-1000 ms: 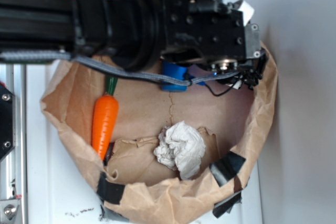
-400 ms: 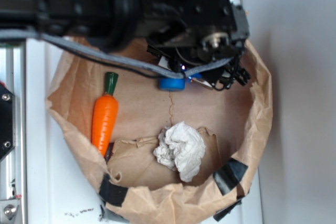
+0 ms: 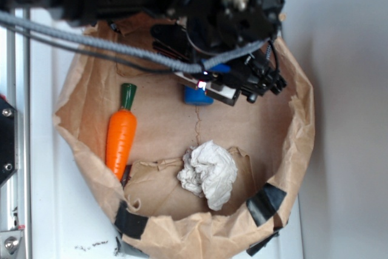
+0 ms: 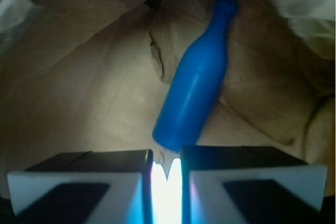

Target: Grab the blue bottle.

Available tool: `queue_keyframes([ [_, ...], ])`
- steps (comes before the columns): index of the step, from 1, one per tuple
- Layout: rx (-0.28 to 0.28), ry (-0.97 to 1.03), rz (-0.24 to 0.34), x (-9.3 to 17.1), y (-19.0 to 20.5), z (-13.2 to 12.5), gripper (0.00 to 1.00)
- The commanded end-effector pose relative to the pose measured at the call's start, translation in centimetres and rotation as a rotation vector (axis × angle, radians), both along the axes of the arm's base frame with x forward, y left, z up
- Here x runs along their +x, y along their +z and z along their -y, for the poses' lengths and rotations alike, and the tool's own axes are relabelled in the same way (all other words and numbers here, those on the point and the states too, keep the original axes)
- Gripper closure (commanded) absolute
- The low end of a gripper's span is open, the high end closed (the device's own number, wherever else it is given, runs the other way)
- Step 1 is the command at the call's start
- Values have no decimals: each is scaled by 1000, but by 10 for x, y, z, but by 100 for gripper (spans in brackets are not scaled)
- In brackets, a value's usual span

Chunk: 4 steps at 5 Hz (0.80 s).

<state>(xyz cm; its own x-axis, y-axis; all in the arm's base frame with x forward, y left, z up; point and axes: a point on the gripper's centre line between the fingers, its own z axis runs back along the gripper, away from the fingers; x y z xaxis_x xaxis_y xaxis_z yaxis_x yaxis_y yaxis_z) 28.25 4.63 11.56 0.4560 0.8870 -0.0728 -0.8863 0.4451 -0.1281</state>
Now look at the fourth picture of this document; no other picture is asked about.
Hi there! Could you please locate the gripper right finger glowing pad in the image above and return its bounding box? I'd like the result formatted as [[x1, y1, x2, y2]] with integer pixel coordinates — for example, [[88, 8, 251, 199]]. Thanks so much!
[[181, 146, 328, 223]]

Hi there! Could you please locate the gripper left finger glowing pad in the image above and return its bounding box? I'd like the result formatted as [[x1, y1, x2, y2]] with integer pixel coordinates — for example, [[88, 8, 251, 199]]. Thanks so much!
[[7, 149, 153, 223]]

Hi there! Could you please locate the blue plastic bottle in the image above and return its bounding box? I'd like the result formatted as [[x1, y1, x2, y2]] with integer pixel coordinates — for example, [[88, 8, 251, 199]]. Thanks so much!
[[152, 0, 239, 152]]

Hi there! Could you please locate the brown paper bag liner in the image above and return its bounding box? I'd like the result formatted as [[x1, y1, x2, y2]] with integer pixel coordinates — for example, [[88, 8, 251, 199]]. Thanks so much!
[[0, 0, 336, 198]]

